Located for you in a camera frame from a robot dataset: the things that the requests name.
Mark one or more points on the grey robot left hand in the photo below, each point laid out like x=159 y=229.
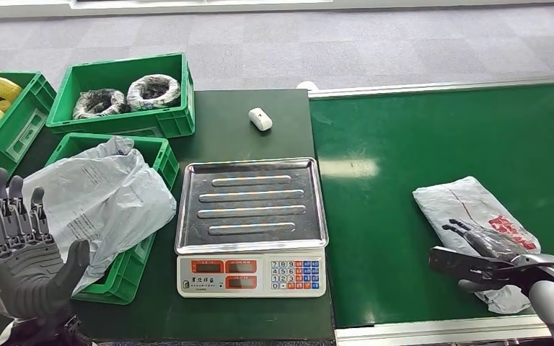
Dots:
x=23 y=277

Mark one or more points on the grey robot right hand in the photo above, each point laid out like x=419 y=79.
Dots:
x=501 y=267

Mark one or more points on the grey package with red print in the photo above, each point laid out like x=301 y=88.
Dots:
x=458 y=203

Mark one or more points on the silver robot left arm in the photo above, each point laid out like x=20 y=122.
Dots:
x=43 y=332

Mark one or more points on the green conveyor belt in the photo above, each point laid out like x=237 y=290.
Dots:
x=391 y=153

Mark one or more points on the white grey courier bag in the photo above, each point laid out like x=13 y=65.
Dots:
x=110 y=200

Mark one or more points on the green crate with yellow coils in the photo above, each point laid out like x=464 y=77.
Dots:
x=16 y=131

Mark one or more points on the green crate with wrapped coils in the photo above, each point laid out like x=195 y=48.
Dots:
x=114 y=124

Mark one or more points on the green crate with courier bag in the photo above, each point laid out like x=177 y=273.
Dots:
x=162 y=160

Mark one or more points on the white electronic scale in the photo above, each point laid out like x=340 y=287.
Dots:
x=250 y=281

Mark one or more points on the steel scale tray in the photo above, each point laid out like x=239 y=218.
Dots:
x=253 y=205

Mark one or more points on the small white round object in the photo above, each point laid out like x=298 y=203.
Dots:
x=307 y=86

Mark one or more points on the small white plastic device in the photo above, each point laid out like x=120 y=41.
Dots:
x=260 y=119

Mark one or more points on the aluminium conveyor frame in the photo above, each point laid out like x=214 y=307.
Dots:
x=449 y=330

